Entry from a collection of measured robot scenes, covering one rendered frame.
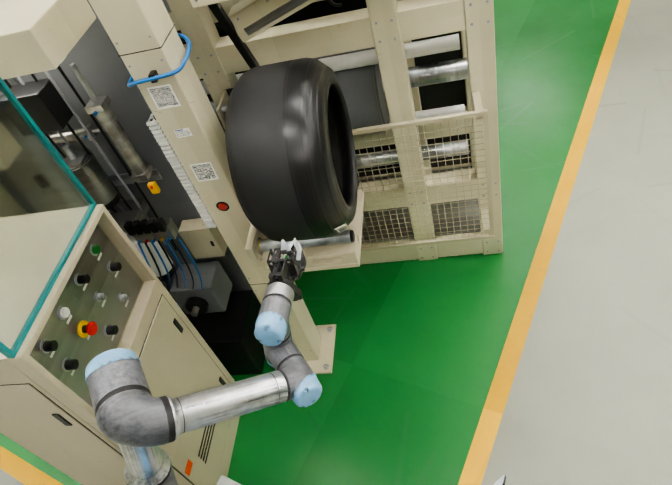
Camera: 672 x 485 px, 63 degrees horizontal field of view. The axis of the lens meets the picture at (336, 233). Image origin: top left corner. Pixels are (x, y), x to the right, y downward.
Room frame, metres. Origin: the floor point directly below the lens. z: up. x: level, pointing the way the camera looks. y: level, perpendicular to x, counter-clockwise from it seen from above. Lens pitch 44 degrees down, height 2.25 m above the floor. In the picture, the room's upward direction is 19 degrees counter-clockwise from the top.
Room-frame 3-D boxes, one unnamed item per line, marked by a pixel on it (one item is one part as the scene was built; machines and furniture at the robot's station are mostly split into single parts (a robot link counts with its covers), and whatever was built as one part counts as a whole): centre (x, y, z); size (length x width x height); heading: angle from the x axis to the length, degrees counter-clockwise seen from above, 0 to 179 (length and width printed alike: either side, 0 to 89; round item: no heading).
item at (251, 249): (1.58, 0.24, 0.90); 0.40 x 0.03 x 0.10; 162
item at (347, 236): (1.39, 0.11, 0.90); 0.35 x 0.05 x 0.05; 72
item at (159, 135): (1.58, 0.41, 1.19); 0.05 x 0.04 x 0.48; 162
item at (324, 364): (1.59, 0.32, 0.01); 0.27 x 0.27 x 0.02; 72
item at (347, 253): (1.39, 0.12, 0.84); 0.36 x 0.09 x 0.06; 72
